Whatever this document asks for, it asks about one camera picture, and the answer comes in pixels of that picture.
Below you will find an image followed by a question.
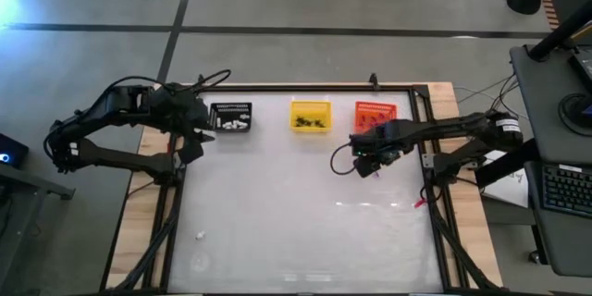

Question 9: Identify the black aluminium table frame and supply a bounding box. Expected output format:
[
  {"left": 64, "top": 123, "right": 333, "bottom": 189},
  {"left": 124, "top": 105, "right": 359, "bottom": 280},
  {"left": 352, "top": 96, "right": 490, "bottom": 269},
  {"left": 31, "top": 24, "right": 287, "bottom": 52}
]
[{"left": 99, "top": 83, "right": 503, "bottom": 296}]

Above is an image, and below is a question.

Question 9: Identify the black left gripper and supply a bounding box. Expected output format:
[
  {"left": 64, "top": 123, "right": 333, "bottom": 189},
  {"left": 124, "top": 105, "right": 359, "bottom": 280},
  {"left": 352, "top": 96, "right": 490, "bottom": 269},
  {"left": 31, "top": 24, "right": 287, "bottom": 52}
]
[{"left": 170, "top": 96, "right": 217, "bottom": 166}]

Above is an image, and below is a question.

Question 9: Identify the black plastic basket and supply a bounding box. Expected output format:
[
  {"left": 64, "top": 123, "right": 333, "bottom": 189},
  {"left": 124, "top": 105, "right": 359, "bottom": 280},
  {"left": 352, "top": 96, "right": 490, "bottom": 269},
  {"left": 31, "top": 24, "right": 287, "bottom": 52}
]
[{"left": 208, "top": 101, "right": 253, "bottom": 133}]

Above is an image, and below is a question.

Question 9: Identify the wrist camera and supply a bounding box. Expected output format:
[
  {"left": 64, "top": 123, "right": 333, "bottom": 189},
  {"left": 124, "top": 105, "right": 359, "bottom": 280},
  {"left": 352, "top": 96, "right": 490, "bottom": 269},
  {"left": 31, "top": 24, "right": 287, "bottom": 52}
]
[
  {"left": 154, "top": 83, "right": 191, "bottom": 112},
  {"left": 349, "top": 129, "right": 400, "bottom": 157}
]

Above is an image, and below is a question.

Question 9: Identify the dark grey desk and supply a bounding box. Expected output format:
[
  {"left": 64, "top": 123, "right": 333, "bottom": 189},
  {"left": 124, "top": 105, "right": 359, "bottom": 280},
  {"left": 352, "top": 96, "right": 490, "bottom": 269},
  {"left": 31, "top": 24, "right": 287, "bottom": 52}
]
[{"left": 509, "top": 43, "right": 592, "bottom": 278}]

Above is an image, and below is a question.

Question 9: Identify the orange plastic basket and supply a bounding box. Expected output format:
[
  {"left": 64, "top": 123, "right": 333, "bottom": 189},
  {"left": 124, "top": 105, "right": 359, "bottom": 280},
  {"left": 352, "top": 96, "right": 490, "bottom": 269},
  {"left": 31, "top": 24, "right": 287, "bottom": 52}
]
[{"left": 354, "top": 101, "right": 399, "bottom": 134}]

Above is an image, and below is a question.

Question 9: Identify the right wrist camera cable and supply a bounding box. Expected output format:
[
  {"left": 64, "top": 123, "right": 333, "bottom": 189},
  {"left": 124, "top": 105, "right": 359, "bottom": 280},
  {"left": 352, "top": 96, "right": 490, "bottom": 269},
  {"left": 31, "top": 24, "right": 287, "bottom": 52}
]
[{"left": 329, "top": 142, "right": 358, "bottom": 177}]

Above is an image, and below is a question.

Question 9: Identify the white paper sheet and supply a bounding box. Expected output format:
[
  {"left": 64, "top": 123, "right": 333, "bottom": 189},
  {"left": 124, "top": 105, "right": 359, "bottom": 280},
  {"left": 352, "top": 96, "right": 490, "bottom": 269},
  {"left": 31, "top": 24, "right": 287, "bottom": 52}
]
[{"left": 480, "top": 150, "right": 531, "bottom": 209}]

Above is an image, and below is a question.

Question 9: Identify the black laptop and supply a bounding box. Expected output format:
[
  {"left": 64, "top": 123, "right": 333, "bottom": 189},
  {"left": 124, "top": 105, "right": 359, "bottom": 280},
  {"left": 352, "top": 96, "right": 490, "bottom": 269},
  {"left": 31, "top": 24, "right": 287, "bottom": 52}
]
[{"left": 567, "top": 45, "right": 592, "bottom": 96}]

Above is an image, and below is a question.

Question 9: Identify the black floor cable bundle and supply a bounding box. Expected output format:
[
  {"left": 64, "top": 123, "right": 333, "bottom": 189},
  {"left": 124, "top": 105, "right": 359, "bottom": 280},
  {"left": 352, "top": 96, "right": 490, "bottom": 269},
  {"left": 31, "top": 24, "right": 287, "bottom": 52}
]
[{"left": 455, "top": 72, "right": 533, "bottom": 124}]

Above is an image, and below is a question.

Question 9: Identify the black desk support bar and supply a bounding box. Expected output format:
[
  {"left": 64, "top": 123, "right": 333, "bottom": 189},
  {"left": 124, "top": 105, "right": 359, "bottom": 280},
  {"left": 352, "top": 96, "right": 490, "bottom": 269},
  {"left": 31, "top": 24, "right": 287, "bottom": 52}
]
[{"left": 474, "top": 137, "right": 540, "bottom": 190}]

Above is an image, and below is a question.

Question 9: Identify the black monitor stand base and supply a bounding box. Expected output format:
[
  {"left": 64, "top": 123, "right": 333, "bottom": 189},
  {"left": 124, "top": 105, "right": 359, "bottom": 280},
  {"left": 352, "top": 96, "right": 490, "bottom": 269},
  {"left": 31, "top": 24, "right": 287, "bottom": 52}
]
[{"left": 558, "top": 92, "right": 592, "bottom": 138}]

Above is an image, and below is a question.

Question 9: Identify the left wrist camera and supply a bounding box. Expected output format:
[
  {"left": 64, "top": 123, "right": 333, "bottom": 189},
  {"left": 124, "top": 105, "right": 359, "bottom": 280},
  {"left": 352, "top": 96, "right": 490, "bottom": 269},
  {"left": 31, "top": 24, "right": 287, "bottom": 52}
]
[{"left": 154, "top": 83, "right": 191, "bottom": 112}]

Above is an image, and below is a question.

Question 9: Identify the yellow plastic basket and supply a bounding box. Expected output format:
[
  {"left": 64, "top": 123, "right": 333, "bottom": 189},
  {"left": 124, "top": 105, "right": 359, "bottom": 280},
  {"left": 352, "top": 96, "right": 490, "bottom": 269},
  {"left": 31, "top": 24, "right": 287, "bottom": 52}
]
[{"left": 290, "top": 100, "right": 333, "bottom": 133}]

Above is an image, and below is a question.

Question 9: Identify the black box with blue light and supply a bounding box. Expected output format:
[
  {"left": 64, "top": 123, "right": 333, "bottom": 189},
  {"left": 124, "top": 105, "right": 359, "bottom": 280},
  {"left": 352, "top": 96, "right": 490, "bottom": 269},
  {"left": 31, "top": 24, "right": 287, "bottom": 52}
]
[{"left": 0, "top": 132, "right": 30, "bottom": 170}]

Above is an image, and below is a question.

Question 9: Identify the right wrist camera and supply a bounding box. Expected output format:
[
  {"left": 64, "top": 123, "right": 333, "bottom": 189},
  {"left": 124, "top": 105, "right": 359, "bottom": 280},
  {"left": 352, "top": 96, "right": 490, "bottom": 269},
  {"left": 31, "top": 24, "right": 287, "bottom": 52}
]
[{"left": 349, "top": 129, "right": 400, "bottom": 157}]

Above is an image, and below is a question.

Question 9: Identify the black diagonal pole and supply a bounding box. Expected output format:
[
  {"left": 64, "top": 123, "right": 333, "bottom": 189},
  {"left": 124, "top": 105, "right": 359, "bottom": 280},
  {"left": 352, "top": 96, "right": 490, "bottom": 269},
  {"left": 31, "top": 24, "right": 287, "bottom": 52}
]
[{"left": 526, "top": 2, "right": 592, "bottom": 62}]

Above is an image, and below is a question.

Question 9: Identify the black keyboard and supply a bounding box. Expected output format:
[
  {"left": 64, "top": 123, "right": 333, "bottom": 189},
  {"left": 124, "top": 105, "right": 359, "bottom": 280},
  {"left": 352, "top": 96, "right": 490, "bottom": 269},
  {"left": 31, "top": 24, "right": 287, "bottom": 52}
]
[{"left": 540, "top": 164, "right": 592, "bottom": 219}]

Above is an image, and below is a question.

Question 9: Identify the grey side table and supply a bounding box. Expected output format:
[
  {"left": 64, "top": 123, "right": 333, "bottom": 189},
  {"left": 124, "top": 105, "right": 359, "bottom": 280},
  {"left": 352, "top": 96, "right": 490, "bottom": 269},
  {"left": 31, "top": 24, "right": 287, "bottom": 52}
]
[{"left": 0, "top": 164, "right": 77, "bottom": 296}]

